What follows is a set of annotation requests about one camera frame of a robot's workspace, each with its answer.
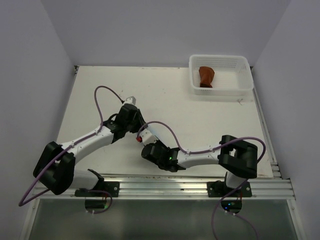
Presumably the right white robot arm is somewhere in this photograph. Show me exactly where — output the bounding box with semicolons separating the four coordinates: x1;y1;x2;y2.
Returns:
137;135;258;197

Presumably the aluminium mounting rail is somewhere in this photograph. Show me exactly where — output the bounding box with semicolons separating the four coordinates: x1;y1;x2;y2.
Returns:
103;174;295;200

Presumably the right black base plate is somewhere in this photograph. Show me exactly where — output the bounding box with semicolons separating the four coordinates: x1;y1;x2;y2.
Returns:
206;180;253;198

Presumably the white plastic basket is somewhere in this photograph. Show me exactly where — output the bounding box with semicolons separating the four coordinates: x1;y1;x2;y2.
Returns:
188;54;254;97

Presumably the rust brown towel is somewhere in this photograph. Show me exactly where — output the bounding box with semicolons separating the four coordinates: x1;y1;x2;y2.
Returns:
198;66;215;88

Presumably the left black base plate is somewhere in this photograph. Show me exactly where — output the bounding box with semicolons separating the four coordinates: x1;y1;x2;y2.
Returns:
74;181;120;198

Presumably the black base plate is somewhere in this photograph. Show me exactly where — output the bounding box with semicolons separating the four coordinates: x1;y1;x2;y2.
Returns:
206;180;253;198
74;181;120;198

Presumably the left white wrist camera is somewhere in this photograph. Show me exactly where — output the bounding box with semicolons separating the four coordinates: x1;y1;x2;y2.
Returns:
123;96;136;106

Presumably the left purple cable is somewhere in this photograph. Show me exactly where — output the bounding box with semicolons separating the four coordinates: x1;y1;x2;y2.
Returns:
18;85;126;216

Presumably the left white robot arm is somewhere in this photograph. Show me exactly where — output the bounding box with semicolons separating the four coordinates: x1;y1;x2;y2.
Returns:
33;103;145;197

